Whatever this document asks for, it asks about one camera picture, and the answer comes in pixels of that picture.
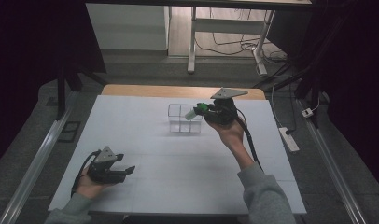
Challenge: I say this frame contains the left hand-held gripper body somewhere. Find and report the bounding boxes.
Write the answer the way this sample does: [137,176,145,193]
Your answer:
[87,145,127,185]

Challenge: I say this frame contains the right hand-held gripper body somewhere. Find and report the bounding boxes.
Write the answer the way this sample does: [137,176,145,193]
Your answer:
[202,87,249,127]

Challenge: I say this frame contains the white bottle with green cap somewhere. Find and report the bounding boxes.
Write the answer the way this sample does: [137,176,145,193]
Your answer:
[184,102,211,121]

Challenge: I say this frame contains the clear plastic compartment box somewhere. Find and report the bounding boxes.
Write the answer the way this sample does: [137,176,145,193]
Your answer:
[167,103,204,134]

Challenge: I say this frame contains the person's left hand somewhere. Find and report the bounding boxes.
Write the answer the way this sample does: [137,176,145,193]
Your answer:
[75,173,115,201]

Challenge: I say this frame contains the person's right hand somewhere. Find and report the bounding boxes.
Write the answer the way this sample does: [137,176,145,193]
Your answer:
[205,117,247,151]

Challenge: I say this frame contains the black floor plate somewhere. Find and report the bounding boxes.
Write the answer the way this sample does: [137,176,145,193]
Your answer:
[57,120,82,144]

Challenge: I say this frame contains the white power strip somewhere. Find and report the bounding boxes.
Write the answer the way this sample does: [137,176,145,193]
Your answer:
[277,126,301,153]

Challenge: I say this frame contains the black metal stand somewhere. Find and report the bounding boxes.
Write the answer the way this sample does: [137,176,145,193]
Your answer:
[54,46,108,121]
[252,18,338,101]

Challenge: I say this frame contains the white cabinet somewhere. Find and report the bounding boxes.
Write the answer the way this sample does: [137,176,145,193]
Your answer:
[85,3,171,51]

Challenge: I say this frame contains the dark curtain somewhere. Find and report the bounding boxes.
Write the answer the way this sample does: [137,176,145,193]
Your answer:
[0,0,107,171]
[302,0,379,195]

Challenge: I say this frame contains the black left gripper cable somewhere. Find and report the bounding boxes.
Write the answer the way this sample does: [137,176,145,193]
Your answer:
[70,149,102,198]

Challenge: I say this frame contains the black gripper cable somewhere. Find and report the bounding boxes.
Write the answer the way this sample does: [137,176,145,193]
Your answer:
[70,149,102,198]
[235,107,264,173]

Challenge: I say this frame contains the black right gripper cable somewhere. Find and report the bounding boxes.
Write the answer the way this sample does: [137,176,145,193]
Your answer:
[235,107,264,173]

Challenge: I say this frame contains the black floor cables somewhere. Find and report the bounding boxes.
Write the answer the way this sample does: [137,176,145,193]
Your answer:
[194,7,288,63]

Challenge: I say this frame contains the aluminium rail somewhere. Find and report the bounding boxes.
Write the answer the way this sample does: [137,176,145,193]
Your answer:
[295,98,370,224]
[0,91,80,224]

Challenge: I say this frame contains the white desk frame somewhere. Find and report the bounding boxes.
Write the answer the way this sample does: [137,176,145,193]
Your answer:
[187,5,276,77]

